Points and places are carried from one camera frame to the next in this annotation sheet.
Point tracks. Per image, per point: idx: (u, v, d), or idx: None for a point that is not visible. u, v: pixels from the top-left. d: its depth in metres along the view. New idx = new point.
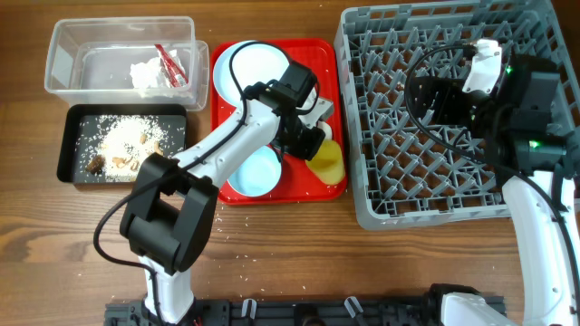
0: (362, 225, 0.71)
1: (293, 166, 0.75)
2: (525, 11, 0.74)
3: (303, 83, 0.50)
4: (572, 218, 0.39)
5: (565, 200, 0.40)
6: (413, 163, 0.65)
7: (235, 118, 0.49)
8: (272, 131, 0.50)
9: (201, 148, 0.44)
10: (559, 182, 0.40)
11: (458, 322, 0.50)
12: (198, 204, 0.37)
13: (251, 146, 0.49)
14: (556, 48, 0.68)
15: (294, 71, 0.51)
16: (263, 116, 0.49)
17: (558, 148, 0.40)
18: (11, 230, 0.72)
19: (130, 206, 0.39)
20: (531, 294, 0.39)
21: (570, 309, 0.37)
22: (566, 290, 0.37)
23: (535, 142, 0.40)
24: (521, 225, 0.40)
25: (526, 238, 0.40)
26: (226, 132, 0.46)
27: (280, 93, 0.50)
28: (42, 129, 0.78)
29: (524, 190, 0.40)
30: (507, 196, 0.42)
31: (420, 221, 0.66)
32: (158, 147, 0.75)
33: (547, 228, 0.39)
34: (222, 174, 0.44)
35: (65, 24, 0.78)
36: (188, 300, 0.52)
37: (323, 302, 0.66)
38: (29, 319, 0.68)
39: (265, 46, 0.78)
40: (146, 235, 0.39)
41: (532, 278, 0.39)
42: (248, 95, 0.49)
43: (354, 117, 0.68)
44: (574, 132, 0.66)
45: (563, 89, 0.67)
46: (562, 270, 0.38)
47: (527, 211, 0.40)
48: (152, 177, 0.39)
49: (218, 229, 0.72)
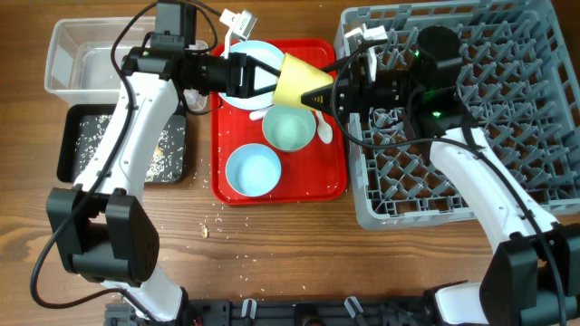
0: (362, 225, 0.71)
1: (292, 166, 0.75)
2: (525, 11, 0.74)
3: (180, 23, 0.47)
4: (489, 151, 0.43)
5: (478, 141, 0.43)
6: (414, 163, 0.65)
7: (122, 104, 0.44)
8: (168, 100, 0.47)
9: (101, 159, 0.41)
10: (469, 129, 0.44)
11: (462, 317, 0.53)
12: (119, 219, 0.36)
13: (155, 124, 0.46)
14: (556, 48, 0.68)
15: (166, 13, 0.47)
16: (153, 87, 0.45)
17: (459, 114, 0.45)
18: (11, 230, 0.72)
19: (60, 247, 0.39)
20: (488, 226, 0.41)
21: (520, 217, 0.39)
22: (510, 205, 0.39)
23: (438, 113, 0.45)
24: (458, 176, 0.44)
25: (464, 180, 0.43)
26: (122, 124, 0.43)
27: (161, 46, 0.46)
28: (42, 129, 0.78)
29: (447, 149, 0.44)
30: (436, 156, 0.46)
31: (420, 220, 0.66)
32: (158, 147, 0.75)
33: (473, 166, 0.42)
34: (135, 174, 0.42)
35: (65, 25, 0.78)
36: (177, 295, 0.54)
37: (323, 302, 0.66)
38: (29, 319, 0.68)
39: (265, 46, 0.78)
40: (89, 268, 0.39)
41: (481, 209, 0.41)
42: (126, 70, 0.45)
43: (353, 118, 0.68)
44: (574, 132, 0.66)
45: (562, 88, 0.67)
46: (499, 191, 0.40)
47: (452, 158, 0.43)
48: (65, 215, 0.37)
49: (218, 229, 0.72)
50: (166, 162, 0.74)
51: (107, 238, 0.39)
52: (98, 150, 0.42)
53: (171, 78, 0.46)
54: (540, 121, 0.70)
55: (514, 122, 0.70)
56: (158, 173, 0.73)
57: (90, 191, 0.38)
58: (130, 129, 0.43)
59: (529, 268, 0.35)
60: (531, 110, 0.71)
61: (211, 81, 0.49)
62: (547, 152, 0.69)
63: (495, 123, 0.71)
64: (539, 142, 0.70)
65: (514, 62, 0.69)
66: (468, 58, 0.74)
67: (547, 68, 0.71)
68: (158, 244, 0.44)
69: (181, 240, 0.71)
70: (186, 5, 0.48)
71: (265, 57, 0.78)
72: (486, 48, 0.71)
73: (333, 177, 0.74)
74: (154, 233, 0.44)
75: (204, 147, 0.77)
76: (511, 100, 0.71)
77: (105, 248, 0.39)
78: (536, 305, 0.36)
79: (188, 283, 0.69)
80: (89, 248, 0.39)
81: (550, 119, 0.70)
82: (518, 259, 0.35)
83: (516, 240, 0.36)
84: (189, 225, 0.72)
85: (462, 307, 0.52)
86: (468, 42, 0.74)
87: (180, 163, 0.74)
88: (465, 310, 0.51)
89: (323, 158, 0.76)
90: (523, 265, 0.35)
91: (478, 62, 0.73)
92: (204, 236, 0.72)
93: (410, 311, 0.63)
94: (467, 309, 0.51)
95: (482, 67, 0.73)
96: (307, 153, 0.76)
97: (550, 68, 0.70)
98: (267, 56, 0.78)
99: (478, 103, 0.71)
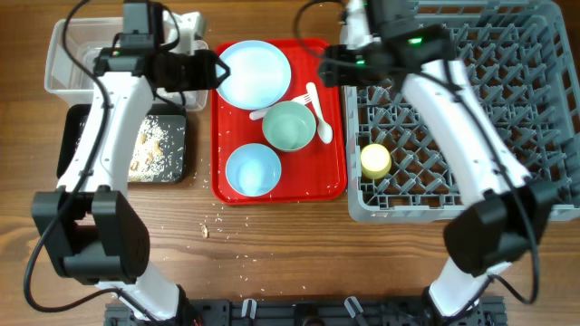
0: (353, 216, 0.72)
1: (293, 166, 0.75)
2: (533, 15, 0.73)
3: (148, 23, 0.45)
4: (468, 96, 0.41)
5: (458, 81, 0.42)
6: (409, 158, 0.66)
7: (97, 104, 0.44)
8: (142, 95, 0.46)
9: (81, 159, 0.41)
10: (449, 64, 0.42)
11: (458, 304, 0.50)
12: (107, 215, 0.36)
13: (133, 120, 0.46)
14: (562, 54, 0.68)
15: (132, 11, 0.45)
16: (126, 85, 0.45)
17: (440, 39, 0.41)
18: (11, 230, 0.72)
19: (51, 251, 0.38)
20: (462, 177, 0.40)
21: (494, 171, 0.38)
22: (485, 156, 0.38)
23: (418, 38, 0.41)
24: (433, 119, 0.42)
25: (439, 126, 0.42)
26: (99, 123, 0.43)
27: (132, 46, 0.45)
28: (42, 129, 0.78)
29: (424, 88, 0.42)
30: (409, 92, 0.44)
31: (410, 215, 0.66)
32: (158, 147, 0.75)
33: (449, 108, 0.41)
34: (118, 169, 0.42)
35: (65, 25, 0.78)
36: (174, 293, 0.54)
37: (323, 302, 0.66)
38: (30, 319, 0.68)
39: (267, 47, 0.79)
40: (82, 269, 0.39)
41: (456, 158, 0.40)
42: (98, 71, 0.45)
43: (353, 111, 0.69)
44: (574, 139, 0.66)
45: (565, 94, 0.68)
46: (477, 143, 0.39)
47: (430, 101, 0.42)
48: (49, 217, 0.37)
49: (218, 228, 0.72)
50: (166, 162, 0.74)
51: (96, 237, 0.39)
52: (78, 151, 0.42)
53: (145, 73, 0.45)
54: (540, 127, 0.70)
55: (515, 125, 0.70)
56: (158, 173, 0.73)
57: (73, 191, 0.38)
58: (107, 128, 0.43)
59: (499, 225, 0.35)
60: (531, 115, 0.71)
61: (187, 75, 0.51)
62: (546, 157, 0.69)
63: (495, 124, 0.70)
64: (538, 147, 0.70)
65: (517, 66, 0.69)
66: (471, 59, 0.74)
67: (552, 72, 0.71)
68: (149, 239, 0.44)
69: (180, 240, 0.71)
70: (154, 4, 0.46)
71: (265, 57, 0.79)
72: (489, 50, 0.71)
73: (333, 177, 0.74)
74: (145, 228, 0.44)
75: (205, 147, 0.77)
76: (512, 102, 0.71)
77: (97, 247, 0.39)
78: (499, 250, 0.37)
79: (188, 282, 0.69)
80: (79, 249, 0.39)
81: (550, 124, 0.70)
82: (490, 220, 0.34)
83: (490, 198, 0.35)
84: (189, 225, 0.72)
85: (449, 290, 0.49)
86: (474, 43, 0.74)
87: (180, 163, 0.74)
88: (450, 285, 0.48)
89: (323, 158, 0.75)
90: (496, 225, 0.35)
91: (481, 62, 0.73)
92: (204, 236, 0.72)
93: (410, 313, 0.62)
94: (454, 291, 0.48)
95: (485, 69, 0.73)
96: (306, 153, 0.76)
97: (555, 73, 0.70)
98: (268, 55, 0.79)
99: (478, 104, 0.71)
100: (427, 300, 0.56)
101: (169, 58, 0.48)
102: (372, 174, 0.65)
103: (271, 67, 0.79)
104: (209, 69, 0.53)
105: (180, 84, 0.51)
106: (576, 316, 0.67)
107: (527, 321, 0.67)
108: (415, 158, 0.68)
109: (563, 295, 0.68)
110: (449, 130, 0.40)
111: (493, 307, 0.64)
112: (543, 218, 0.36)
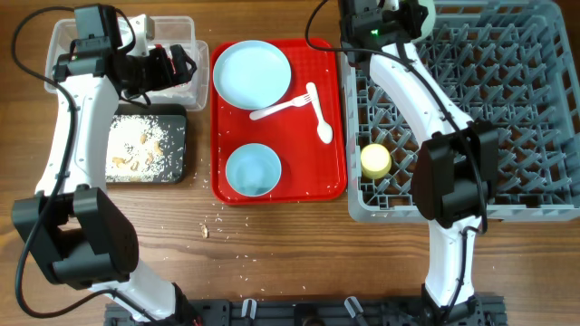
0: (352, 216, 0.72)
1: (292, 165, 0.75)
2: (533, 16, 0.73)
3: (102, 25, 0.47)
4: (421, 66, 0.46)
5: (410, 55, 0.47)
6: (408, 158, 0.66)
7: (62, 109, 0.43)
8: (110, 93, 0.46)
9: (55, 163, 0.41)
10: (403, 45, 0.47)
11: (449, 289, 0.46)
12: (91, 211, 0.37)
13: (103, 120, 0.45)
14: (563, 54, 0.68)
15: (85, 16, 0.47)
16: (89, 86, 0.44)
17: (395, 31, 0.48)
18: (11, 230, 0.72)
19: (38, 257, 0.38)
20: (418, 129, 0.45)
21: (440, 119, 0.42)
22: (434, 109, 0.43)
23: (376, 30, 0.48)
24: (390, 87, 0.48)
25: (394, 91, 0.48)
26: (67, 127, 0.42)
27: (89, 50, 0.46)
28: (42, 129, 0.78)
29: (382, 63, 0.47)
30: (372, 73, 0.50)
31: (410, 215, 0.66)
32: (158, 147, 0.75)
33: (405, 78, 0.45)
34: (94, 168, 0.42)
35: (65, 25, 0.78)
36: (172, 292, 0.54)
37: (323, 302, 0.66)
38: (29, 319, 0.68)
39: (262, 47, 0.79)
40: (72, 273, 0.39)
41: (411, 116, 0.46)
42: (59, 77, 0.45)
43: (352, 111, 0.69)
44: (573, 139, 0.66)
45: (565, 94, 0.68)
46: (427, 99, 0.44)
47: (386, 73, 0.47)
48: (30, 225, 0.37)
49: (218, 228, 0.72)
50: (166, 162, 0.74)
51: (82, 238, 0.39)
52: (52, 156, 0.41)
53: (106, 73, 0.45)
54: (540, 127, 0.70)
55: (514, 125, 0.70)
56: (158, 173, 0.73)
57: (51, 195, 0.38)
58: (78, 128, 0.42)
59: (447, 162, 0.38)
60: (531, 115, 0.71)
61: (148, 77, 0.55)
62: (546, 158, 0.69)
63: (495, 124, 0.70)
64: (538, 147, 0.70)
65: (517, 66, 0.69)
66: (471, 59, 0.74)
67: (552, 72, 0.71)
68: (136, 235, 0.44)
69: (181, 240, 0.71)
70: (105, 6, 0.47)
71: (255, 55, 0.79)
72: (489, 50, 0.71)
73: (333, 177, 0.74)
74: (130, 225, 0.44)
75: (205, 147, 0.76)
76: (512, 102, 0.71)
77: (85, 248, 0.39)
78: (455, 191, 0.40)
79: (188, 283, 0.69)
80: (67, 253, 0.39)
81: (550, 124, 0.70)
82: (439, 155, 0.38)
83: (438, 139, 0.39)
84: (189, 225, 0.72)
85: (436, 272, 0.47)
86: (474, 43, 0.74)
87: (180, 163, 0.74)
88: (436, 259, 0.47)
89: (323, 158, 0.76)
90: (441, 160, 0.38)
91: (481, 62, 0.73)
92: (204, 236, 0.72)
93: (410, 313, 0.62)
94: (439, 267, 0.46)
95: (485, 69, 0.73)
96: (304, 151, 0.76)
97: (555, 73, 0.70)
98: (257, 52, 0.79)
99: (478, 104, 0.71)
100: (425, 296, 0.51)
101: (129, 60, 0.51)
102: (372, 174, 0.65)
103: (271, 66, 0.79)
104: (167, 66, 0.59)
105: (142, 84, 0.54)
106: (575, 316, 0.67)
107: (527, 321, 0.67)
108: (414, 158, 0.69)
109: (563, 295, 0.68)
110: (406, 98, 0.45)
111: (493, 307, 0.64)
112: (489, 158, 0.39)
